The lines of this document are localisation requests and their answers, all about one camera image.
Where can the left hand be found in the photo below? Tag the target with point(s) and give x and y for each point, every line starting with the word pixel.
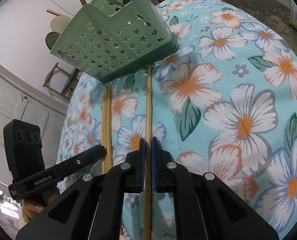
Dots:
pixel 31 207

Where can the white door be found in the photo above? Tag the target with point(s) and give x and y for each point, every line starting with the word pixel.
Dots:
pixel 19 100

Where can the green plastic utensil holder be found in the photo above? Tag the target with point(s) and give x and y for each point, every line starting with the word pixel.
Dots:
pixel 108 41

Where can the floral blue tablecloth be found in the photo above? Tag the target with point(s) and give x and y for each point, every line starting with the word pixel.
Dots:
pixel 225 102

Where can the steel ladle spoon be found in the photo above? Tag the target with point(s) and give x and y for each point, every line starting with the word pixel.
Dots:
pixel 51 39

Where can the wooden chair black seat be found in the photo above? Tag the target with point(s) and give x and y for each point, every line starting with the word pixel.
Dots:
pixel 60 82

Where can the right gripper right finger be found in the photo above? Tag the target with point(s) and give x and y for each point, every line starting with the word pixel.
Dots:
pixel 204 207

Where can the small white ceramic spoon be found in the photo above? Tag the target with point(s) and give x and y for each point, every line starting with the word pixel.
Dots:
pixel 58 23

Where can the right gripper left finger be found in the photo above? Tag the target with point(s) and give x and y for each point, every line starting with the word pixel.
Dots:
pixel 92 207

